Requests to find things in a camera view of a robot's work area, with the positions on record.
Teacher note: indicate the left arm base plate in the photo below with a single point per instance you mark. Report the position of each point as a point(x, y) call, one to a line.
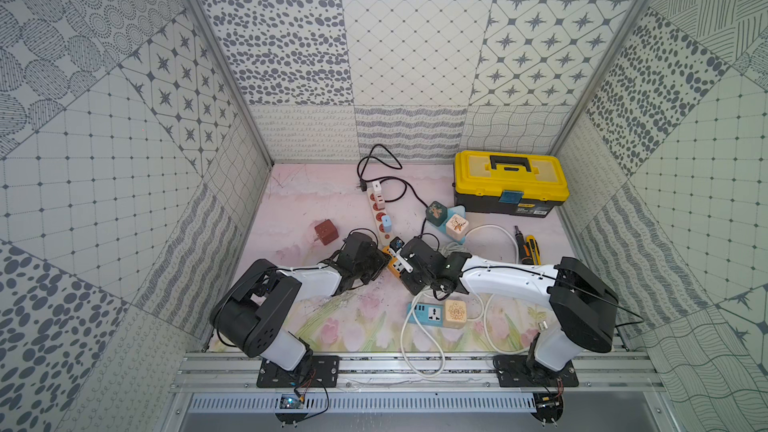
point(320, 370)

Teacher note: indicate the pink deer cube adapter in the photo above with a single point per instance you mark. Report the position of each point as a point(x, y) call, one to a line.
point(456, 227)

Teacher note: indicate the beige wooden cube adapter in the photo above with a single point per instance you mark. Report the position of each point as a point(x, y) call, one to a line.
point(454, 314)

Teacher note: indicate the dark green cube adapter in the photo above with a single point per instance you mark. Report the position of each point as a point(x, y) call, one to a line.
point(436, 214)

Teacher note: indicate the blue plug on strip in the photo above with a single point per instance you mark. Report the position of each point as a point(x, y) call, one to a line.
point(386, 224)

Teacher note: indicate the orange power strip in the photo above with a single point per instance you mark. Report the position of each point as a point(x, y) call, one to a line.
point(394, 264)

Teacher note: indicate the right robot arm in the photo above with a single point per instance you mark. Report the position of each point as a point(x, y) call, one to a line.
point(584, 306)

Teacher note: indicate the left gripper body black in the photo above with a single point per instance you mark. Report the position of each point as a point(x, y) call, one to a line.
point(372, 261)

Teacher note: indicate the aluminium rail frame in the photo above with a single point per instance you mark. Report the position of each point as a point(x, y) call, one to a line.
point(224, 372)

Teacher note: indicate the white long power strip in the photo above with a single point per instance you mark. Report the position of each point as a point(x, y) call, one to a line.
point(378, 209)

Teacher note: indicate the black screwdriver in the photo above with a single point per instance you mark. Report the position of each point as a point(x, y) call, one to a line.
point(524, 256)

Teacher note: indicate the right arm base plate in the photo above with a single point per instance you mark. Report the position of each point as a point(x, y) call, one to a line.
point(516, 371)

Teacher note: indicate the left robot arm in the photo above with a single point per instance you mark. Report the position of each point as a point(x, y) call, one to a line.
point(251, 314)

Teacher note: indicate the blue white power strip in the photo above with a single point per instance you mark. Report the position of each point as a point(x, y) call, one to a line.
point(428, 315)

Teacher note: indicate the yellow utility knife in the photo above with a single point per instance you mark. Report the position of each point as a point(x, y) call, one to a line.
point(533, 249)

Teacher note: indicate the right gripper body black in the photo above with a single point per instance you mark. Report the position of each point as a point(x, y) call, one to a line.
point(415, 282)

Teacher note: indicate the light blue triangular socket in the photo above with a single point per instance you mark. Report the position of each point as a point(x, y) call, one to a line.
point(457, 210)

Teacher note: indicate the dark red cube adapter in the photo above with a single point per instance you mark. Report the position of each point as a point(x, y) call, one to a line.
point(326, 232)

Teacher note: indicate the yellow black toolbox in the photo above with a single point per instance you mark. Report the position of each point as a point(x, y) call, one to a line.
point(509, 183)

